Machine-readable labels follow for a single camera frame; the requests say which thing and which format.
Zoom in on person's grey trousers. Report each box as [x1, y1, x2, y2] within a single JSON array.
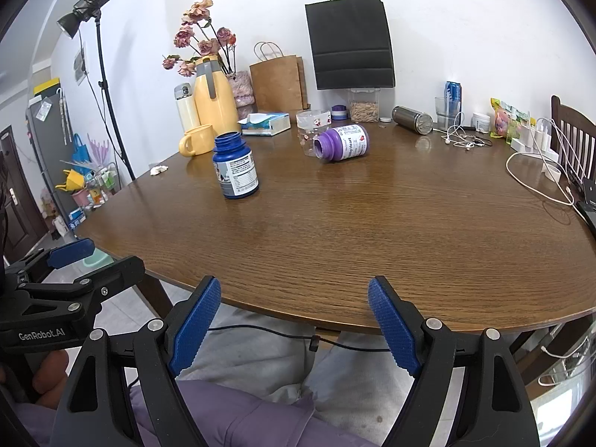
[[180, 306, 413, 445]]

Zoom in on black cable under table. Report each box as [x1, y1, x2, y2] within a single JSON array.
[[206, 326, 391, 354]]

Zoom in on grey refrigerator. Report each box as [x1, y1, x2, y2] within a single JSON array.
[[26, 91, 78, 225]]

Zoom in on brown paper bag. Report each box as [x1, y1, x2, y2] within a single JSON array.
[[250, 41, 310, 115]]

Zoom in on crumpled white tissue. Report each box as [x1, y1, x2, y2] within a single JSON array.
[[149, 165, 169, 177]]

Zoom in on studio light on stand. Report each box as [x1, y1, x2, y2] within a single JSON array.
[[57, 0, 136, 181]]

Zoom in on small purple lidded jar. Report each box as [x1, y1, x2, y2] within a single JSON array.
[[330, 105, 349, 121]]

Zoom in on blue drink can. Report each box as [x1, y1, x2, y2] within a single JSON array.
[[444, 81, 462, 125]]

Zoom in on blue tissue box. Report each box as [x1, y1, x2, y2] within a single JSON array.
[[240, 113, 291, 137]]

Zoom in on blue pill bottle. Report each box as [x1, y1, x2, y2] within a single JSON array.
[[212, 131, 260, 200]]

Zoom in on person's left hand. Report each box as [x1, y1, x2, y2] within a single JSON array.
[[0, 349, 70, 411]]

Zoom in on yellow thermos jug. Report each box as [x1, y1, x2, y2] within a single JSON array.
[[194, 54, 240, 136]]

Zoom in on white earphones cable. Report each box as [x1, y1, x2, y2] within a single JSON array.
[[440, 111, 494, 150]]

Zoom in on clear jar with grains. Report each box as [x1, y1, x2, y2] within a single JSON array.
[[349, 88, 380, 124]]

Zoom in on colourful snack bag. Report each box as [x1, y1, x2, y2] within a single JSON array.
[[489, 98, 530, 143]]

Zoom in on dark wooden chair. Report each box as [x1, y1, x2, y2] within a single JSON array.
[[551, 95, 595, 182]]

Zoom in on white cream jar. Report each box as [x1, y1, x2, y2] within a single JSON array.
[[471, 112, 491, 134]]

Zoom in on clear glass cup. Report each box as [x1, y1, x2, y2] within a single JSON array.
[[296, 110, 332, 156]]

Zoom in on purple jacket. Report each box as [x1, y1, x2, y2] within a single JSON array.
[[9, 380, 377, 446]]

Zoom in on purple pill bottle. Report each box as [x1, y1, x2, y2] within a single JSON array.
[[313, 124, 370, 162]]

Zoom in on cream thermos bottle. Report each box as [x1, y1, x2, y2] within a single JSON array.
[[174, 83, 200, 132]]

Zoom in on white charging cable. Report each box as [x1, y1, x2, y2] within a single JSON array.
[[505, 117, 589, 207]]

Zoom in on steel thermos lying down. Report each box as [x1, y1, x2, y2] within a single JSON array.
[[392, 106, 434, 135]]

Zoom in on white power strip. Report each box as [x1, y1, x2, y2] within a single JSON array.
[[510, 118, 559, 162]]

